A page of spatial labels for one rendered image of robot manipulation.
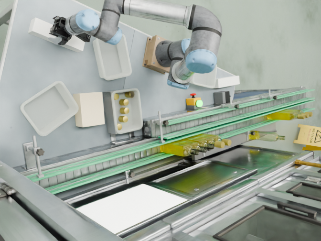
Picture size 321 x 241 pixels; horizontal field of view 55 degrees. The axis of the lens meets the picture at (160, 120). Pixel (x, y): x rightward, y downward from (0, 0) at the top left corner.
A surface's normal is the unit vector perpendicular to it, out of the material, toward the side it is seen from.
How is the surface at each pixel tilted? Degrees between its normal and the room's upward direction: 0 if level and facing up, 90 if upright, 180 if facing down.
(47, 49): 0
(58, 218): 90
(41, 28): 0
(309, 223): 90
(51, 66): 0
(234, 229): 90
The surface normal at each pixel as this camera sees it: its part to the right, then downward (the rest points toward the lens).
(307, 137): -0.53, -0.36
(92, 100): 0.64, 0.06
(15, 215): -0.09, -0.98
